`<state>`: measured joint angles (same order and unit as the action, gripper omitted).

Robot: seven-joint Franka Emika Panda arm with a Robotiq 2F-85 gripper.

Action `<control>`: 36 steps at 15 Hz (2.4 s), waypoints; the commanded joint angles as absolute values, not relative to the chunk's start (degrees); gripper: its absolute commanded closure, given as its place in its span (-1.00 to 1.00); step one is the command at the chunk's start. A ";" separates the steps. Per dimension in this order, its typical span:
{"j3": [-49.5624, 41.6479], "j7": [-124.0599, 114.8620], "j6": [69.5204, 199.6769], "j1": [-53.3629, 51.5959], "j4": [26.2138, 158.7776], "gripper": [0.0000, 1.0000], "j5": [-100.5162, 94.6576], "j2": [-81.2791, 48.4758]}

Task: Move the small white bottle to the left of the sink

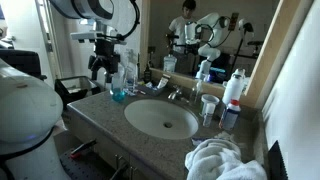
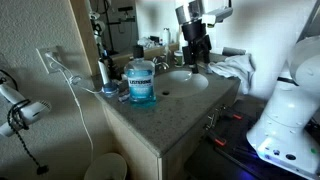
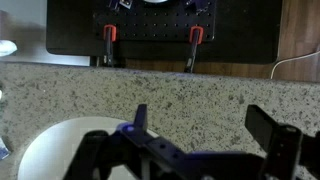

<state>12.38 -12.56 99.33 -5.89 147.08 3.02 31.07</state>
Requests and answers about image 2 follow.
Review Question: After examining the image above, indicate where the white trash bin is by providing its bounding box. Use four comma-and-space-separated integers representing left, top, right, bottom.
84, 153, 127, 180

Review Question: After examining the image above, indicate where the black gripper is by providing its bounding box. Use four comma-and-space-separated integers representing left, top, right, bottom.
182, 20, 212, 74

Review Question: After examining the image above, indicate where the white wall outlet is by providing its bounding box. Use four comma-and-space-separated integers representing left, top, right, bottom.
37, 46, 62, 74

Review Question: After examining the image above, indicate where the chrome faucet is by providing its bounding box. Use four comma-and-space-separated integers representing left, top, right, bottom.
152, 56, 169, 70

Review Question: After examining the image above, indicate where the wall mirror wooden frame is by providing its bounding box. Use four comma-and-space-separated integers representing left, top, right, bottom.
68, 0, 179, 75

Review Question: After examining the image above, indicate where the white oval sink basin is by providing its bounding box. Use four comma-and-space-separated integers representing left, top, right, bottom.
154, 70, 209, 98

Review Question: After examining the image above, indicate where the vanity cabinet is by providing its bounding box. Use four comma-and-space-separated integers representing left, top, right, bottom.
97, 66, 240, 180

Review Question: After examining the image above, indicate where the white wall hair dryer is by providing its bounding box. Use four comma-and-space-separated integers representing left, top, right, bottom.
0, 83, 51, 137

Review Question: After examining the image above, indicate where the white green mug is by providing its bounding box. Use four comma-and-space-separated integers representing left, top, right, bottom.
174, 51, 184, 67

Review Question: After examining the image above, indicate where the white electric toothbrush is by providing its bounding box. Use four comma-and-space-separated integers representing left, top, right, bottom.
98, 59, 118, 97

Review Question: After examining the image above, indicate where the tall white spray bottle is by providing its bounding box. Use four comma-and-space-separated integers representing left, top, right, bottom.
162, 28, 171, 46

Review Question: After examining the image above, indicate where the white charging cable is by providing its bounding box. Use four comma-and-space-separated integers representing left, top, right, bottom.
44, 53, 103, 161

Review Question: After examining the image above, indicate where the blue mouthwash bottle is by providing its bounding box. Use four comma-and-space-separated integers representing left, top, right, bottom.
124, 45, 156, 107

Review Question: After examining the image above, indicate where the white towel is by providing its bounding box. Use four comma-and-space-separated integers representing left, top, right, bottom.
208, 54, 255, 94

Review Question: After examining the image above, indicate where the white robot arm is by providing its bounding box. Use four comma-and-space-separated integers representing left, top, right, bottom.
175, 0, 320, 180

